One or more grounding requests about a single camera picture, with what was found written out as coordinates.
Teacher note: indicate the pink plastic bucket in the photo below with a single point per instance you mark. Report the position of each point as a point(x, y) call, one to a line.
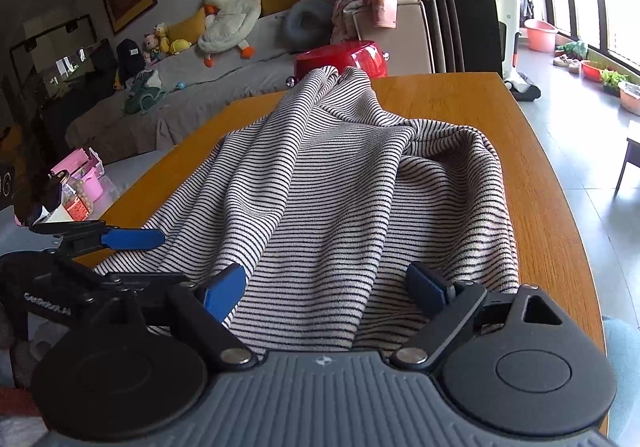
point(541, 36)

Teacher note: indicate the grey striped knit garment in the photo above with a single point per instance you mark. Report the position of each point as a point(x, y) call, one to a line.
point(325, 203)

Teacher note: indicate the grey covered sofa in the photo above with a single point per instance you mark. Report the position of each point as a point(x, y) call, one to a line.
point(194, 93)

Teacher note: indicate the grey neck pillow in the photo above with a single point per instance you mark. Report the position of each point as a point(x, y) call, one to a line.
point(307, 25)

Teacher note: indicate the red round stool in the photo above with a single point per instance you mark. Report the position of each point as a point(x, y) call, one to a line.
point(361, 54)

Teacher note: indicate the white goose plush toy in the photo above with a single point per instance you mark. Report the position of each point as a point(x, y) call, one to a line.
point(227, 25)

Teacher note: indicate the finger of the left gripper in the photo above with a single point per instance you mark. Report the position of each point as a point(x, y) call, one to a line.
point(69, 228)
point(132, 239)

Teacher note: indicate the green dinosaur plush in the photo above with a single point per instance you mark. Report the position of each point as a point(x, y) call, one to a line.
point(145, 92)

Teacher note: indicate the small wooden stool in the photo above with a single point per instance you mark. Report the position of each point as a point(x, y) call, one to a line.
point(632, 157)

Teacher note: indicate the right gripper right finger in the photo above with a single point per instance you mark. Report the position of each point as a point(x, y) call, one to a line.
point(448, 307)

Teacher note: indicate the pink basin with plants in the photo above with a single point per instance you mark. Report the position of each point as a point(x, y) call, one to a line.
point(630, 97)

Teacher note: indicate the red plastic basin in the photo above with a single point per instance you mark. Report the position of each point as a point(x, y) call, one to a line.
point(590, 71)

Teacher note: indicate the white vacuum cleaner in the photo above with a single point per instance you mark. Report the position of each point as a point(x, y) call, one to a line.
point(517, 83)

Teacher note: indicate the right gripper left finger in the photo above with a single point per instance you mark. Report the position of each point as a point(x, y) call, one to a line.
point(197, 318)

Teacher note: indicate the pink storage box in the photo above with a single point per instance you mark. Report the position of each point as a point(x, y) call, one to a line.
point(80, 172)

